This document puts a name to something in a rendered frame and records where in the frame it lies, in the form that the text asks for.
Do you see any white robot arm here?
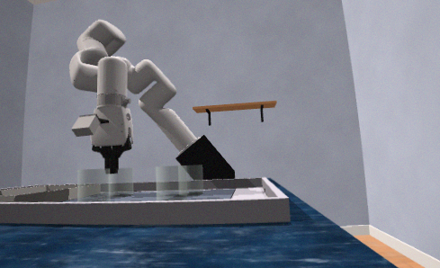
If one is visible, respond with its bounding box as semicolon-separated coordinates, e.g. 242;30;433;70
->
69;20;200;155

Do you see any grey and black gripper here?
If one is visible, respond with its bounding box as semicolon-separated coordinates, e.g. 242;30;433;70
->
91;104;133;174

